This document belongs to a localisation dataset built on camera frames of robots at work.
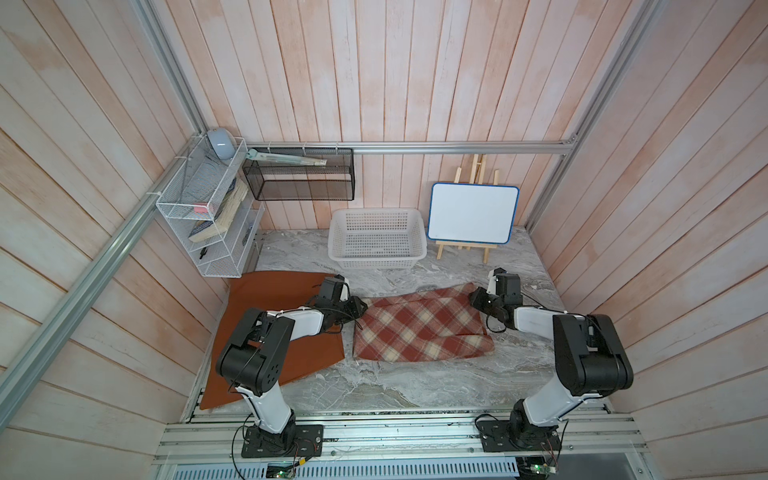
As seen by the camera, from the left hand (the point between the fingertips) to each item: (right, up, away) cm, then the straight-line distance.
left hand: (364, 310), depth 96 cm
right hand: (+36, +6, +3) cm, 37 cm away
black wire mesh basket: (-33, +46, +11) cm, 58 cm away
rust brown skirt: (-38, +5, +11) cm, 40 cm away
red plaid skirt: (+22, -4, -3) cm, 22 cm away
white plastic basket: (+4, +25, +23) cm, 34 cm away
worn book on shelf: (-42, +25, -17) cm, 52 cm away
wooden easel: (+38, +45, +2) cm, 59 cm away
